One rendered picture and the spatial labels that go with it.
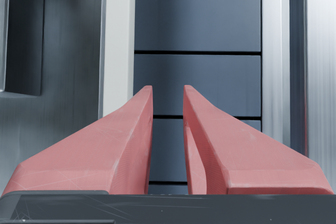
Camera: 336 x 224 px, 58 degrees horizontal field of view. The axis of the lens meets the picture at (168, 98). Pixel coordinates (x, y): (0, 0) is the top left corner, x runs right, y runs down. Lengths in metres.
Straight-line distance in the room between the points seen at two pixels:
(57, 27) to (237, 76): 0.14
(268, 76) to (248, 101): 0.02
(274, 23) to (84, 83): 0.14
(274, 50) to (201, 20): 0.05
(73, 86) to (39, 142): 0.05
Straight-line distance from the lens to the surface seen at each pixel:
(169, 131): 0.18
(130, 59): 0.15
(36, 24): 0.25
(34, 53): 0.24
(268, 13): 0.20
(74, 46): 0.25
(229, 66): 0.18
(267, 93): 0.19
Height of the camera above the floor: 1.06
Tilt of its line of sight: 87 degrees down
